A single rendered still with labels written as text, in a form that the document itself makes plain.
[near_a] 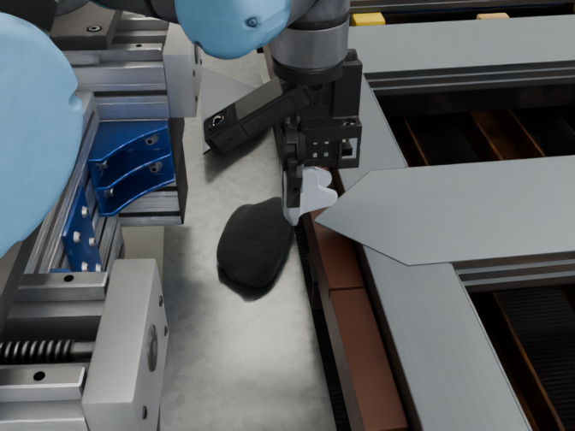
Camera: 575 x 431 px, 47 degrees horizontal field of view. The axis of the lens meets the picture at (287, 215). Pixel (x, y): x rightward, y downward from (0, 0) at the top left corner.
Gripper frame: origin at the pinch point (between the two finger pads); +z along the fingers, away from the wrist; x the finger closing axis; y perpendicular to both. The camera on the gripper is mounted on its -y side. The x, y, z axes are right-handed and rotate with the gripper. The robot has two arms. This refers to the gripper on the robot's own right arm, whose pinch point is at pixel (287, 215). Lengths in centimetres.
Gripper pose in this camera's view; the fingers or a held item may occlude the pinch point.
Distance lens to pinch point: 78.1
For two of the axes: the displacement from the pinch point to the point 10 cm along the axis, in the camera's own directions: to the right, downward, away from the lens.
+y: 9.9, -0.8, 1.0
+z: 0.0, 7.7, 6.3
